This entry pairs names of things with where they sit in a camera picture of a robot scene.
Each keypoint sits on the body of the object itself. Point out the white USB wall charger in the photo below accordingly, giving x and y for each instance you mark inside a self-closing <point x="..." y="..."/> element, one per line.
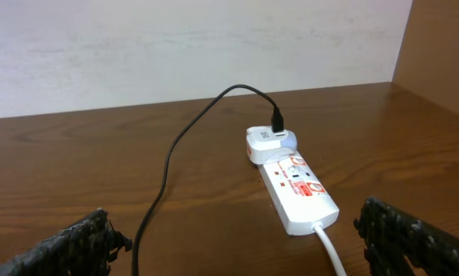
<point x="264" y="146"/>

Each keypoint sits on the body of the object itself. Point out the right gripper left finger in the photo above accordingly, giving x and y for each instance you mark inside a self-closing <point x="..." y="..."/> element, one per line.
<point x="87" y="247"/>

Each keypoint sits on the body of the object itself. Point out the white power strip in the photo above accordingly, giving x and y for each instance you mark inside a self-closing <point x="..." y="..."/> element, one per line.
<point x="300" y="199"/>

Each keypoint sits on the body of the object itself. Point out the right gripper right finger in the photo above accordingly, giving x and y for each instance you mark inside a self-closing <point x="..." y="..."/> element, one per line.
<point x="397" y="242"/>

